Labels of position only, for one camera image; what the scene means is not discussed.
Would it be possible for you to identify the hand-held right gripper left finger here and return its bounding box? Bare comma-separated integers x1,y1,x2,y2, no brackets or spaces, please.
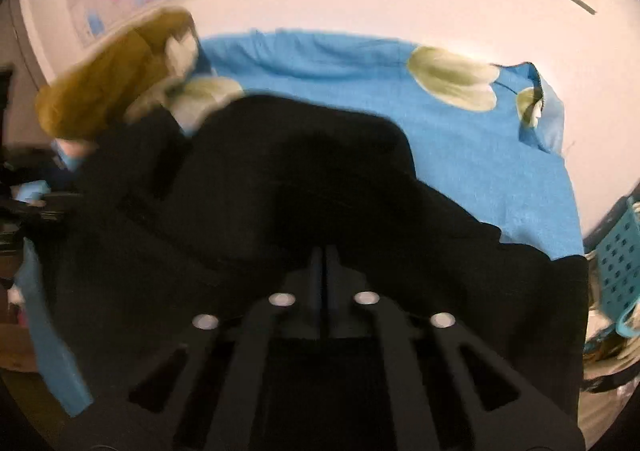
125,246,324,444

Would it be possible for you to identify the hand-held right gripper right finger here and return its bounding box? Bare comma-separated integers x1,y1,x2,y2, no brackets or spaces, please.
325,245,587,444

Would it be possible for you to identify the black button jacket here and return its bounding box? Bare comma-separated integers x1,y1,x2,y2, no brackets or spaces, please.
40,92,588,432

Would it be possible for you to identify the mustard yellow garment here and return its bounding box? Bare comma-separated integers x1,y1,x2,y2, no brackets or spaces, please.
35,6,201,141

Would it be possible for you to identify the blue floral bed sheet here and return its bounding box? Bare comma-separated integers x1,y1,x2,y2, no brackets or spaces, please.
15,28,586,419

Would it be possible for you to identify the teal perforated plastic basket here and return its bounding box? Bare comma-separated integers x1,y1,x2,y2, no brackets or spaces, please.
585,196,640,338

